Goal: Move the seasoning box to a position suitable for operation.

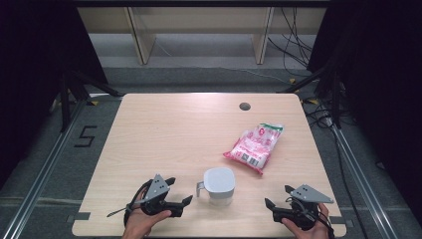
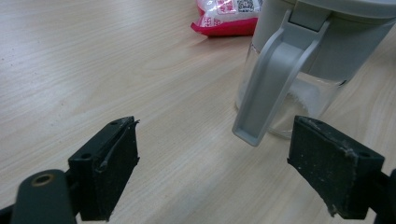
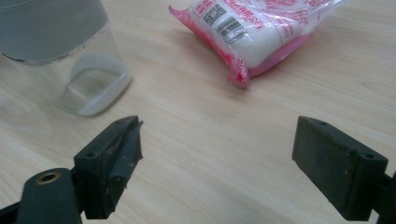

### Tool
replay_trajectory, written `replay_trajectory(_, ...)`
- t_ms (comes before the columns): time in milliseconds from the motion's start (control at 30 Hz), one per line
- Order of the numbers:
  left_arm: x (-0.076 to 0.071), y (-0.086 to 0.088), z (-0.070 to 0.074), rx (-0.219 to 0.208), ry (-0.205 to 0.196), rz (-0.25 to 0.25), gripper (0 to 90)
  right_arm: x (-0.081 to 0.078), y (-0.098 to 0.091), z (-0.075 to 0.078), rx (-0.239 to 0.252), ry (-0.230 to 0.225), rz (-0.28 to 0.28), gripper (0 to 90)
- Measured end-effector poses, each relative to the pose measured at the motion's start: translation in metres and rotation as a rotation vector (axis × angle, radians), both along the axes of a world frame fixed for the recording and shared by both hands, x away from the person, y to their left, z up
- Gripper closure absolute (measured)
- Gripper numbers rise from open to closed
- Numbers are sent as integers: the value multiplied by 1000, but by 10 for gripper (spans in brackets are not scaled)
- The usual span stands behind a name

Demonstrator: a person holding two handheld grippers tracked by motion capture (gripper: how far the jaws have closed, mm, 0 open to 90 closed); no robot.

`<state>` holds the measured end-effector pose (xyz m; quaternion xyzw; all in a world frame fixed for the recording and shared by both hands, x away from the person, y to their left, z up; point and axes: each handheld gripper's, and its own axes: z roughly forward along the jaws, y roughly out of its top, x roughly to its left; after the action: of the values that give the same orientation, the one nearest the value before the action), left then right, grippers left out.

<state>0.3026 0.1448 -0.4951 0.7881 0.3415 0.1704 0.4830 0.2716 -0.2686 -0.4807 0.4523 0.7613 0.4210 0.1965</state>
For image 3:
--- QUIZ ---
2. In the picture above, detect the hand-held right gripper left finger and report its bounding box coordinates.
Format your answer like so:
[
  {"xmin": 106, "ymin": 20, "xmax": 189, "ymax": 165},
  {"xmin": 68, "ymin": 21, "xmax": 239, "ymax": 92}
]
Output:
[{"xmin": 73, "ymin": 115, "xmax": 145, "ymax": 220}]

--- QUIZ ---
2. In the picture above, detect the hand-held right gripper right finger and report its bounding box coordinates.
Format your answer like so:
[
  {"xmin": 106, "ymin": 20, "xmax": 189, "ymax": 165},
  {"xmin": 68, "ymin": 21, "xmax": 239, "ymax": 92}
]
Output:
[{"xmin": 291, "ymin": 116, "xmax": 389, "ymax": 222}]

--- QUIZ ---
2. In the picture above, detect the clear jar with grey lid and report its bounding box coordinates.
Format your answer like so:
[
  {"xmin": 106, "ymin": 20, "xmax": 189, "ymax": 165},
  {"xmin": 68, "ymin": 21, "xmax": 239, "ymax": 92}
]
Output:
[{"xmin": 0, "ymin": 0, "xmax": 133, "ymax": 118}]

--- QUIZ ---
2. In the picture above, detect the pink and white sugar bag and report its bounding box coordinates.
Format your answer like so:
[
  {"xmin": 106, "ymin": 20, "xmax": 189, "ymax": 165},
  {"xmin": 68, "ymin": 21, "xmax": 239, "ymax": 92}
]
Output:
[{"xmin": 168, "ymin": 0, "xmax": 353, "ymax": 89}]

